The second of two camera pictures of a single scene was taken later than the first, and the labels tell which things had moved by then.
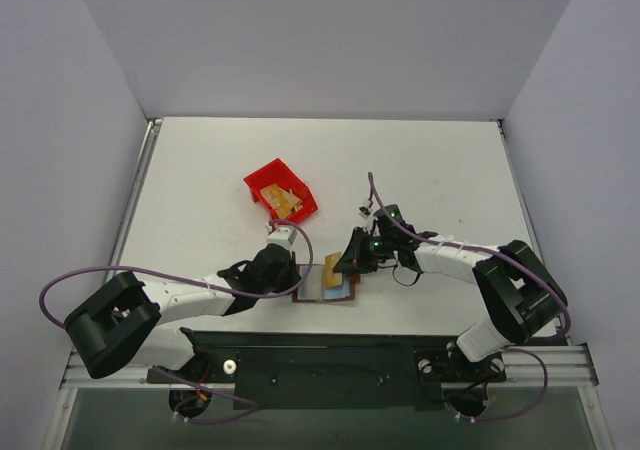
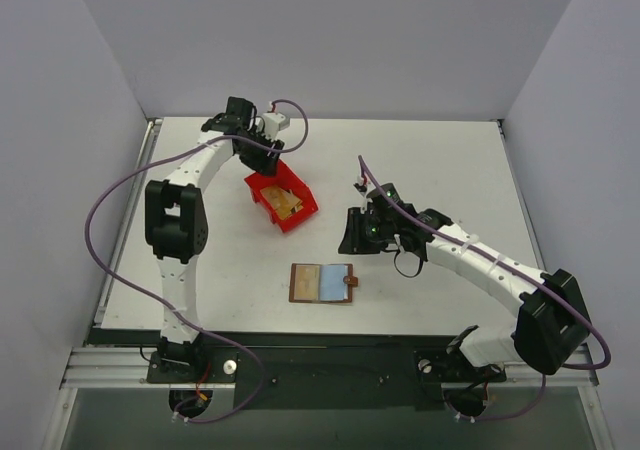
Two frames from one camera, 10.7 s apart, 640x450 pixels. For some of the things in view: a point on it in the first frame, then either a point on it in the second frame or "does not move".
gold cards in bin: x=281 y=199 does not move
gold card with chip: x=332 y=279 → x=307 y=282
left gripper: x=291 y=274 → x=265 y=156
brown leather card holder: x=315 y=290 does not move
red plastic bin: x=277 y=172 does not move
